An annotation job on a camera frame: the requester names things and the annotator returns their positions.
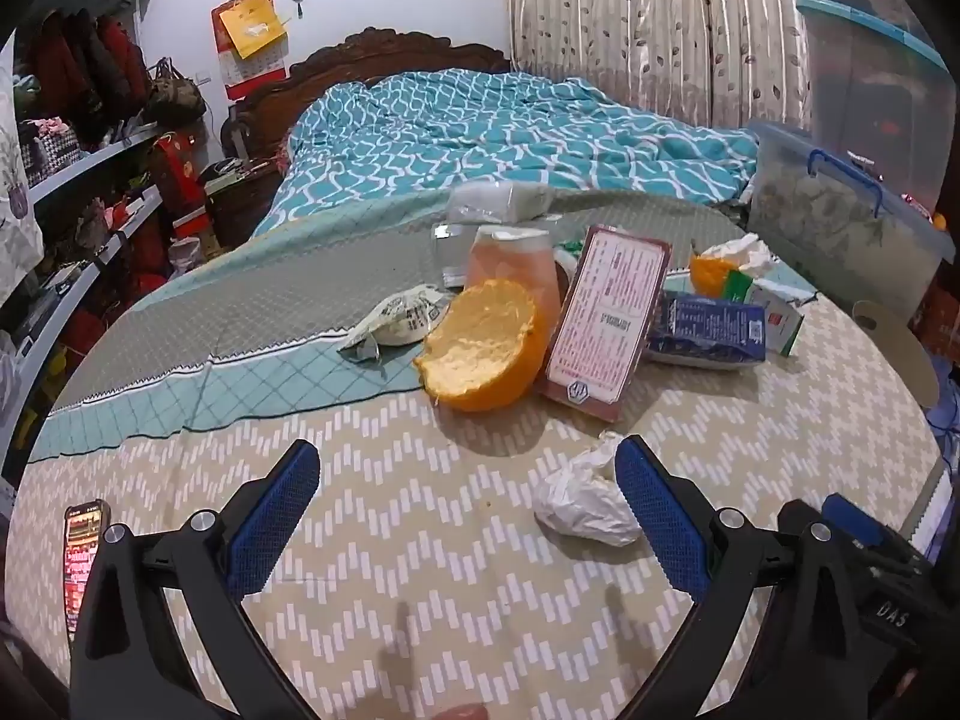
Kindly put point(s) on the white green carton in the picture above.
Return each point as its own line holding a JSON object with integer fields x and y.
{"x": 776, "y": 319}

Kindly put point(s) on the red yellow wall calendar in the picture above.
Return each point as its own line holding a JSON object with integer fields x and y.
{"x": 251, "y": 26}

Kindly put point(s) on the beige leaf pattern curtain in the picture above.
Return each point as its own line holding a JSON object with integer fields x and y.
{"x": 637, "y": 15}

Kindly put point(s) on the dark bedside table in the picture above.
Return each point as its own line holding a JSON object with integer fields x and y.
{"x": 240, "y": 199}

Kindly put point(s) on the crumpled white printed wrapper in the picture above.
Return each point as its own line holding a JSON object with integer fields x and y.
{"x": 401, "y": 315}

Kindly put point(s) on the small green wrapper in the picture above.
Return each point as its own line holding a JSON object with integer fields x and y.
{"x": 570, "y": 249}

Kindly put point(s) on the red printed card box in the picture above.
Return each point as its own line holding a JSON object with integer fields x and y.
{"x": 604, "y": 322}

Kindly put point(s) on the white paper tissue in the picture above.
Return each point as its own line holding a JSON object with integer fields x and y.
{"x": 742, "y": 251}

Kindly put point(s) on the dark blue carton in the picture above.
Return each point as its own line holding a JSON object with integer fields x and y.
{"x": 709, "y": 326}

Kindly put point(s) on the grey shelf rack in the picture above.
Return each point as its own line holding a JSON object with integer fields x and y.
{"x": 82, "y": 159}

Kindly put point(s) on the beige zigzag mat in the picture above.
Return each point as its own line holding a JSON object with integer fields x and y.
{"x": 420, "y": 540}

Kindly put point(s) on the carved wooden headboard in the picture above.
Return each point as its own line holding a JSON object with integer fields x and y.
{"x": 390, "y": 45}

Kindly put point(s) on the smartphone with lit screen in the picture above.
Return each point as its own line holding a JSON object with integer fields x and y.
{"x": 81, "y": 562}

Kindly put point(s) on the grey teal quilted mat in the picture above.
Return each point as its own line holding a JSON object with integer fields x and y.
{"x": 225, "y": 292}

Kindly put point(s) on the large orange peel half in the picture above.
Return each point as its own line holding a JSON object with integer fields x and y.
{"x": 495, "y": 367}

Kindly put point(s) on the brown handbag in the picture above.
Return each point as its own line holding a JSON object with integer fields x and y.
{"x": 176, "y": 90}

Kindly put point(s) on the large storage bin blue lid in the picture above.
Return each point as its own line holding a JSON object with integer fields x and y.
{"x": 862, "y": 75}

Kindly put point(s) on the teal patterned blanket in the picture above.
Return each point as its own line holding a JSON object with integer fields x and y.
{"x": 487, "y": 127}

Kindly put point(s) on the clear plastic bottle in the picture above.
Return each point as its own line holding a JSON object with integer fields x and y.
{"x": 495, "y": 201}

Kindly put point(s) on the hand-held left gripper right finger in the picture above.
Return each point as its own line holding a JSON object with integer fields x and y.
{"x": 660, "y": 517}

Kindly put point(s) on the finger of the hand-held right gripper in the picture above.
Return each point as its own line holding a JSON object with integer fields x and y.
{"x": 855, "y": 521}

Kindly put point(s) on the red hanging clothes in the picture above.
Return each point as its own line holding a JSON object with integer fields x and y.
{"x": 90, "y": 60}

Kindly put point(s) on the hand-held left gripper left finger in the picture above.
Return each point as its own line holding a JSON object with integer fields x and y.
{"x": 274, "y": 521}

